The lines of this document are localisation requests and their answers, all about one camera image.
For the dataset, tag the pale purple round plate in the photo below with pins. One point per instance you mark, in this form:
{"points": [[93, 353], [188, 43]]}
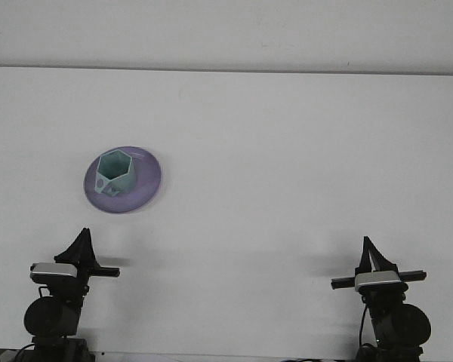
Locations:
{"points": [[147, 184]]}

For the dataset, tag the pale blue hexagonal cup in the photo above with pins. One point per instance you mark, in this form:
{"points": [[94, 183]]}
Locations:
{"points": [[115, 166]]}

